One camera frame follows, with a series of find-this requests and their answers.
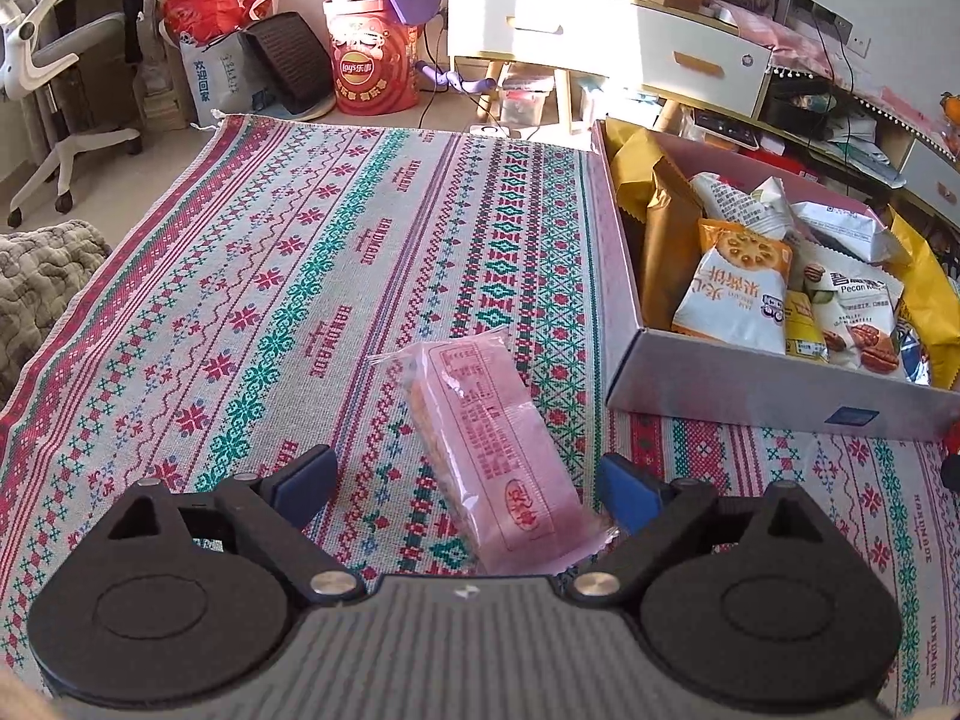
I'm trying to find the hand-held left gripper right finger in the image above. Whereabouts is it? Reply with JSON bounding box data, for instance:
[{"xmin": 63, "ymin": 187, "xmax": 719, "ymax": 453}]
[{"xmin": 565, "ymin": 451, "xmax": 846, "ymax": 604}]

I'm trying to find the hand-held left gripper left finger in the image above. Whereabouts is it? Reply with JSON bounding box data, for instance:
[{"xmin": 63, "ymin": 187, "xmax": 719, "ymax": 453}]
[{"xmin": 107, "ymin": 444, "xmax": 366, "ymax": 605}]

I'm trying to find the pink clear-wrapped cake packet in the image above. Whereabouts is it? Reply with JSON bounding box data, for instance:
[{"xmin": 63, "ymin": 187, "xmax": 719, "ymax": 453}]
[{"xmin": 367, "ymin": 326, "xmax": 623, "ymax": 578}]

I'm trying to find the pink cardboard box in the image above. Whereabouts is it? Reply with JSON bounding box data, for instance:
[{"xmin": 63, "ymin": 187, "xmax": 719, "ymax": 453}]
[{"xmin": 589, "ymin": 118, "xmax": 960, "ymax": 445}]

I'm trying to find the orange white biscuit packet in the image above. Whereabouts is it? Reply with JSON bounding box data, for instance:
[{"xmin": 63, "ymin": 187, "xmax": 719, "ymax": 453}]
[{"xmin": 671, "ymin": 219, "xmax": 794, "ymax": 357}]

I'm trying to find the small yellow green packet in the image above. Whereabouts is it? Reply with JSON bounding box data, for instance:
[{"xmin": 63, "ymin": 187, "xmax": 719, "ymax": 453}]
[{"xmin": 784, "ymin": 289, "xmax": 830, "ymax": 362}]

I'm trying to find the golden brown snack packet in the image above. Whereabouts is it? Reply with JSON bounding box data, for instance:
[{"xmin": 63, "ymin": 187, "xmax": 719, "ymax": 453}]
[{"xmin": 641, "ymin": 157, "xmax": 706, "ymax": 331}]

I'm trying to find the white nut snack packet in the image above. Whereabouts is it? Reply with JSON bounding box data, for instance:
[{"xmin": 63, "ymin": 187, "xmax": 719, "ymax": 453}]
[{"xmin": 799, "ymin": 244, "xmax": 908, "ymax": 380}]

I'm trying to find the white flower-printed snack packet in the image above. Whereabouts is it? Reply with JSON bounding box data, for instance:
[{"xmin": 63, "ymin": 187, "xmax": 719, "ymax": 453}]
[{"xmin": 690, "ymin": 171, "xmax": 785, "ymax": 237}]

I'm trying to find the white zigzag-edge snack packet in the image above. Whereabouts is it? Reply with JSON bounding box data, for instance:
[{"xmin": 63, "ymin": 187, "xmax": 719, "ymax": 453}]
[{"xmin": 791, "ymin": 201, "xmax": 912, "ymax": 263}]

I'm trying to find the large yellow packet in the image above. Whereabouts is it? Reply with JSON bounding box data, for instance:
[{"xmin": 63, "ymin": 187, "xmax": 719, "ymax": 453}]
[{"xmin": 889, "ymin": 210, "xmax": 960, "ymax": 391}]

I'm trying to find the patterned woven mat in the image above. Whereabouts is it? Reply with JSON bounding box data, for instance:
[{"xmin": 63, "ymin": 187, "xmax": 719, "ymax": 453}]
[{"xmin": 0, "ymin": 114, "xmax": 960, "ymax": 717}]

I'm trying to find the grey fleece blanket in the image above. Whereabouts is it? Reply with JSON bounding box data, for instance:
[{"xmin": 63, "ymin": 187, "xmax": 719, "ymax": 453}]
[{"xmin": 0, "ymin": 219, "xmax": 113, "ymax": 406}]

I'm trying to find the clear bin with black lid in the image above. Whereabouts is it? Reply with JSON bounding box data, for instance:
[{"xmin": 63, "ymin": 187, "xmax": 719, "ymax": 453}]
[{"xmin": 690, "ymin": 109, "xmax": 766, "ymax": 151}]

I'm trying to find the clear plastic storage bin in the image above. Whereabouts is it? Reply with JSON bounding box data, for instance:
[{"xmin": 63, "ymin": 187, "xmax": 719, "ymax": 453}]
[{"xmin": 499, "ymin": 64, "xmax": 556, "ymax": 128}]

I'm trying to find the white printed paper bag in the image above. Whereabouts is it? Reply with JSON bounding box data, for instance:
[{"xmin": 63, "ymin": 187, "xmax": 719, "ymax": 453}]
[{"xmin": 178, "ymin": 30, "xmax": 275, "ymax": 128}]

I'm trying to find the black bag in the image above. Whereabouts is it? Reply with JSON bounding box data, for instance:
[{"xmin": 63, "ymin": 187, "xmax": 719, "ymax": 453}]
[{"xmin": 765, "ymin": 79, "xmax": 841, "ymax": 140}]

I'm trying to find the red round chips bucket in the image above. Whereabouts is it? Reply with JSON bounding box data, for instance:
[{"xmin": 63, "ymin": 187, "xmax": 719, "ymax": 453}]
[{"xmin": 324, "ymin": 0, "xmax": 421, "ymax": 117}]

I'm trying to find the black slatted tray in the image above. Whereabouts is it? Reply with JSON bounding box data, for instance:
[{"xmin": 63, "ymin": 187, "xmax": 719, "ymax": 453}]
[{"xmin": 244, "ymin": 13, "xmax": 335, "ymax": 115}]

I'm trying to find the white drawer nightstand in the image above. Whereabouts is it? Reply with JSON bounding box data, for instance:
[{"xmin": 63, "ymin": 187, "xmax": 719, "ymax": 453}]
[{"xmin": 630, "ymin": 0, "xmax": 773, "ymax": 136}]

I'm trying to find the purple plastic toy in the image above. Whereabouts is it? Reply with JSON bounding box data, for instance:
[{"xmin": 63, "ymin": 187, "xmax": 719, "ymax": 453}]
[{"xmin": 416, "ymin": 60, "xmax": 500, "ymax": 95}]

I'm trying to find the low cabinet with white drawers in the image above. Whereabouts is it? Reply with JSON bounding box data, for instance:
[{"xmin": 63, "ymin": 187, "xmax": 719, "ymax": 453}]
[{"xmin": 757, "ymin": 52, "xmax": 960, "ymax": 241}]

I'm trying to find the pink cloth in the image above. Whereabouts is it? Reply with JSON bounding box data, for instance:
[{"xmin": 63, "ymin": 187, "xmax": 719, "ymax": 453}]
[{"xmin": 709, "ymin": 0, "xmax": 960, "ymax": 158}]

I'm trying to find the red plastic bag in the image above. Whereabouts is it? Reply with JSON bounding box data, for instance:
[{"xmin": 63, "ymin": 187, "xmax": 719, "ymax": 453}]
[{"xmin": 161, "ymin": 0, "xmax": 280, "ymax": 46}]

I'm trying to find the wooden shelf cabinet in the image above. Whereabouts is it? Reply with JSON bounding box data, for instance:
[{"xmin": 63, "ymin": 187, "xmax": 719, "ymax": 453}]
[{"xmin": 446, "ymin": 0, "xmax": 638, "ymax": 76}]

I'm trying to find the grey white office chair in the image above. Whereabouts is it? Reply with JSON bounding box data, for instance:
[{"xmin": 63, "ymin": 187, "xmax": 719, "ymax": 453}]
[{"xmin": 0, "ymin": 0, "xmax": 143, "ymax": 230}]

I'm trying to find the black cable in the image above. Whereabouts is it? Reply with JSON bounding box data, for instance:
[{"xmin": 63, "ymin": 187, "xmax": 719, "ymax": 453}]
[{"xmin": 821, "ymin": 7, "xmax": 863, "ymax": 143}]

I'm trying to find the wall socket strip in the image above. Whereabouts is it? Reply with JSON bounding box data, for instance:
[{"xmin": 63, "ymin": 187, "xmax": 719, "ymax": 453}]
[{"xmin": 795, "ymin": 0, "xmax": 871, "ymax": 57}]

